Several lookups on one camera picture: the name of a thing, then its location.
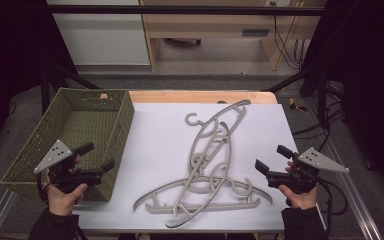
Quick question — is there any yellow hanging cable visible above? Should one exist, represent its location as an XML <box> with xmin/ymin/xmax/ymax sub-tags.
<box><xmin>273</xmin><ymin>1</ymin><xmax>305</xmax><ymax>72</ymax></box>

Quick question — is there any yellow and black tool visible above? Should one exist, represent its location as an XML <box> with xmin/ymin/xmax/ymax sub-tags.
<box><xmin>288</xmin><ymin>97</ymin><xmax>308</xmax><ymax>113</ymax></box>

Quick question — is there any grey plastic clothes hanger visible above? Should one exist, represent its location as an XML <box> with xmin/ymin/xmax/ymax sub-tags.
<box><xmin>132</xmin><ymin>176</ymin><xmax>274</xmax><ymax>215</ymax></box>
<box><xmin>184</xmin><ymin>99</ymin><xmax>252</xmax><ymax>174</ymax></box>
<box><xmin>171</xmin><ymin>133</ymin><xmax>234</xmax><ymax>218</ymax></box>
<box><xmin>164</xmin><ymin>121</ymin><xmax>255</xmax><ymax>229</ymax></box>

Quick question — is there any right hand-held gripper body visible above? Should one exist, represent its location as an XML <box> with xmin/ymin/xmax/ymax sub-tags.
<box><xmin>265</xmin><ymin>147</ymin><xmax>350</xmax><ymax>195</ymax></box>

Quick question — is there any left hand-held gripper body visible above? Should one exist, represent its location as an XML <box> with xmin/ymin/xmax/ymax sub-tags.
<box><xmin>33</xmin><ymin>139</ymin><xmax>105</xmax><ymax>195</ymax></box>

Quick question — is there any white table mat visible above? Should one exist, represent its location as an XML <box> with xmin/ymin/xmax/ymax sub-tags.
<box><xmin>73</xmin><ymin>102</ymin><xmax>299</xmax><ymax>233</ymax></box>

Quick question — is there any black frame strut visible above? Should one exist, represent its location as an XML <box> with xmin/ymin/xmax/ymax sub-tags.
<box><xmin>266</xmin><ymin>64</ymin><xmax>329</xmax><ymax>121</ymax></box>
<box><xmin>40</xmin><ymin>63</ymin><xmax>100</xmax><ymax>114</ymax></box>

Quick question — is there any green woven basket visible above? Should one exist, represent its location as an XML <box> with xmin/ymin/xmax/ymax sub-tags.
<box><xmin>0</xmin><ymin>87</ymin><xmax>135</xmax><ymax>203</ymax></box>

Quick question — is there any black floor cable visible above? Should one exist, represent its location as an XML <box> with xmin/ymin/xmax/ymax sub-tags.
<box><xmin>291</xmin><ymin>79</ymin><xmax>346</xmax><ymax>153</ymax></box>

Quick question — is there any person's left hand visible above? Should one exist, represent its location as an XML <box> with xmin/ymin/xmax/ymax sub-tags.
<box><xmin>45</xmin><ymin>182</ymin><xmax>89</xmax><ymax>217</ymax></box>

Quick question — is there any light wooden desk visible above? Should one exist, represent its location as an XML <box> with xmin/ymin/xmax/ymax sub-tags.
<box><xmin>139</xmin><ymin>0</ymin><xmax>328</xmax><ymax>72</ymax></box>

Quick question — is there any black horizontal frame bar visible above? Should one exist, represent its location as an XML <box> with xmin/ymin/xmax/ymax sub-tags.
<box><xmin>43</xmin><ymin>4</ymin><xmax>326</xmax><ymax>17</ymax></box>

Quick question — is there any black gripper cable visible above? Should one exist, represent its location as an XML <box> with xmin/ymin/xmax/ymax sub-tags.
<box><xmin>316</xmin><ymin>179</ymin><xmax>349</xmax><ymax>240</ymax></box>
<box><xmin>35</xmin><ymin>173</ymin><xmax>51</xmax><ymax>203</ymax></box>

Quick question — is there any black hanging cable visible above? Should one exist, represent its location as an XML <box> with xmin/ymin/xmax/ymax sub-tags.
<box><xmin>271</xmin><ymin>1</ymin><xmax>306</xmax><ymax>70</ymax></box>

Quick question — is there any white cabinet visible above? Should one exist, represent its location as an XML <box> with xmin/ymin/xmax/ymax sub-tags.
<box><xmin>46</xmin><ymin>0</ymin><xmax>151</xmax><ymax>66</ymax></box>

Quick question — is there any person's right hand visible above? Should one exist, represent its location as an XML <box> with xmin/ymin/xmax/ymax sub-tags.
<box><xmin>278</xmin><ymin>160</ymin><xmax>319</xmax><ymax>211</ymax></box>

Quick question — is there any black curtain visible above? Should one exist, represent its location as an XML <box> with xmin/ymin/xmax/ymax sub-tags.
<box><xmin>301</xmin><ymin>0</ymin><xmax>384</xmax><ymax>204</ymax></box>
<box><xmin>0</xmin><ymin>0</ymin><xmax>78</xmax><ymax>161</ymax></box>

